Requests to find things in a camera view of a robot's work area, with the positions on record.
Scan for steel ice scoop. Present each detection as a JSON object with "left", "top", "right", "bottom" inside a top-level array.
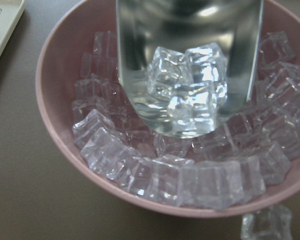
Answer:
[{"left": 116, "top": 0, "right": 264, "bottom": 139}]

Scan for clear ice cubes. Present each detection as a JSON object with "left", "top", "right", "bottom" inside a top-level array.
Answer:
[{"left": 71, "top": 31, "right": 300, "bottom": 210}]

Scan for fallen ice cube on table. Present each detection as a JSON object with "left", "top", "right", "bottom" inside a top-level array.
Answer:
[{"left": 240, "top": 204, "right": 293, "bottom": 240}]

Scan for pink bowl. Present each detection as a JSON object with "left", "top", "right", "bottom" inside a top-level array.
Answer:
[{"left": 35, "top": 0, "right": 300, "bottom": 218}]

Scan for cream rabbit tray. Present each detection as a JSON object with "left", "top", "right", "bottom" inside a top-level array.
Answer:
[{"left": 0, "top": 0, "right": 26, "bottom": 57}]

